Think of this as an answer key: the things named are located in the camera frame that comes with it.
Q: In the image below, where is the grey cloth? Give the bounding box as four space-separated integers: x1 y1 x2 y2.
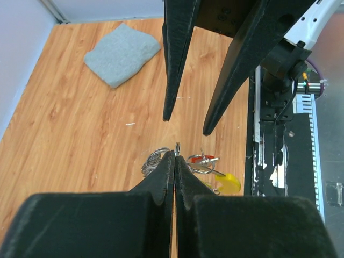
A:
83 23 161 89

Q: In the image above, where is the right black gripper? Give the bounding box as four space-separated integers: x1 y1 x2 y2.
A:
162 0 313 136

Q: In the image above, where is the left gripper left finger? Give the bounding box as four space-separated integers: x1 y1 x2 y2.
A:
1 151 175 257

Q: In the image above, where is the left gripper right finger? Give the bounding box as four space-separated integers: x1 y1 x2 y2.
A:
175 156 337 257

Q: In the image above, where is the red tagged key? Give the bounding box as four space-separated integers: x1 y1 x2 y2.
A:
188 154 218 164

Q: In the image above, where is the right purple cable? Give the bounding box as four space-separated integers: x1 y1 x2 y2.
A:
306 58 328 89

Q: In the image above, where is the keyring with coloured keys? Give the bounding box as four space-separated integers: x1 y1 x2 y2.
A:
141 147 241 195

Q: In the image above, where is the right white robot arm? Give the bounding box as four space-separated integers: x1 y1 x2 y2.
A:
162 1 340 135

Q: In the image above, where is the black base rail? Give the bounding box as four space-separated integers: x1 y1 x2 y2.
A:
244 67 325 218

